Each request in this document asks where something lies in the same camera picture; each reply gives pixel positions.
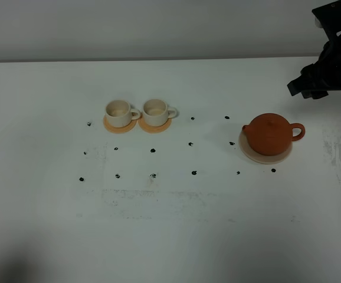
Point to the left orange coaster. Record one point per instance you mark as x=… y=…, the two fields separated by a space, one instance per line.
x=118 y=130

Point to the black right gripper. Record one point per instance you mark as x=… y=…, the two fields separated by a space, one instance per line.
x=322 y=77

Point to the right orange coaster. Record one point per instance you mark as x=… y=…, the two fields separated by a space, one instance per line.
x=151 y=129

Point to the orange coaster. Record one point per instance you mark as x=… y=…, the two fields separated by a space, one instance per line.
x=151 y=129
x=118 y=130

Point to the white teacup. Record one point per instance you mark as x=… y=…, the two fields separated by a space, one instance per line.
x=120 y=113
x=156 y=112

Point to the beige round teapot saucer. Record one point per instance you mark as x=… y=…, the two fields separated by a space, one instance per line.
x=259 y=158

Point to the right white teacup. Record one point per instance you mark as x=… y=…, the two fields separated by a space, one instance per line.
x=156 y=112

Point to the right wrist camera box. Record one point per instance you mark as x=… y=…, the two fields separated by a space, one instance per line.
x=329 y=18

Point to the left white teacup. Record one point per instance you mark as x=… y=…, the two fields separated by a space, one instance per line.
x=120 y=113

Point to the brown clay teapot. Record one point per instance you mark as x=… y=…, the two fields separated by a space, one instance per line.
x=271 y=134

